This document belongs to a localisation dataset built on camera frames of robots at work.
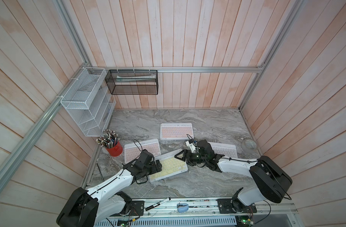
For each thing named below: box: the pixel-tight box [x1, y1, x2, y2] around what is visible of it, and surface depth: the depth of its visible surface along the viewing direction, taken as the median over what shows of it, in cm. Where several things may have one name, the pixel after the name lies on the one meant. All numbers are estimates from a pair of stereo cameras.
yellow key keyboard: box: [148, 150, 189, 183], surface depth 85 cm
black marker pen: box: [145, 197, 172, 211], surface depth 76 cm
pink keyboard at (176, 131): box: [159, 122, 194, 140], surface depth 106 cm
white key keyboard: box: [207, 141, 238, 158], surface depth 97 cm
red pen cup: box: [96, 129, 124, 158], surface depth 85 cm
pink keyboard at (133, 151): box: [123, 138, 162, 165], surface depth 98 cm
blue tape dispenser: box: [176, 202, 189, 213], surface depth 74 cm
